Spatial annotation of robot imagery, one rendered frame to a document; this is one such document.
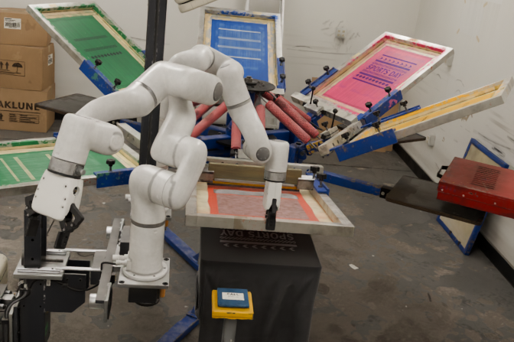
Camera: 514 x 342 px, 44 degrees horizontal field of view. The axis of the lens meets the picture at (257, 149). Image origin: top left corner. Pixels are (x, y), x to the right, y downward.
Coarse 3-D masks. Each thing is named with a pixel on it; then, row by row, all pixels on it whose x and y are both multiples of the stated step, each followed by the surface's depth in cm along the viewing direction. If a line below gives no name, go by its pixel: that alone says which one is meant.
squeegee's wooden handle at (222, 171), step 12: (216, 168) 274; (228, 168) 275; (240, 168) 275; (252, 168) 276; (264, 168) 276; (288, 168) 278; (240, 180) 276; (252, 180) 277; (264, 180) 277; (288, 180) 278
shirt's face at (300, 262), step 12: (204, 228) 255; (216, 228) 256; (204, 240) 245; (216, 240) 246; (300, 240) 254; (204, 252) 235; (216, 252) 236; (228, 252) 237; (240, 252) 239; (252, 252) 240; (264, 252) 241; (276, 252) 242; (288, 252) 243; (300, 252) 244; (312, 252) 245; (276, 264) 233; (288, 264) 234; (300, 264) 235; (312, 264) 236
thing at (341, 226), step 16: (192, 208) 224; (336, 208) 245; (192, 224) 216; (208, 224) 216; (224, 224) 217; (240, 224) 217; (256, 224) 218; (288, 224) 219; (304, 224) 219; (320, 224) 220; (336, 224) 222; (352, 224) 224
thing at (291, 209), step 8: (288, 192) 280; (296, 192) 282; (288, 200) 264; (296, 200) 266; (304, 200) 267; (264, 208) 248; (280, 208) 250; (288, 208) 252; (296, 208) 253; (304, 208) 254; (280, 216) 239; (288, 216) 240; (296, 216) 241; (304, 216) 243; (312, 216) 244
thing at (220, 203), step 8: (208, 192) 265; (208, 200) 251; (216, 200) 253; (224, 200) 254; (232, 200) 255; (240, 200) 256; (248, 200) 258; (256, 200) 259; (216, 208) 241; (224, 208) 242; (232, 208) 243; (240, 208) 244; (248, 208) 246; (256, 208) 247; (248, 216) 235; (256, 216) 236; (264, 216) 237
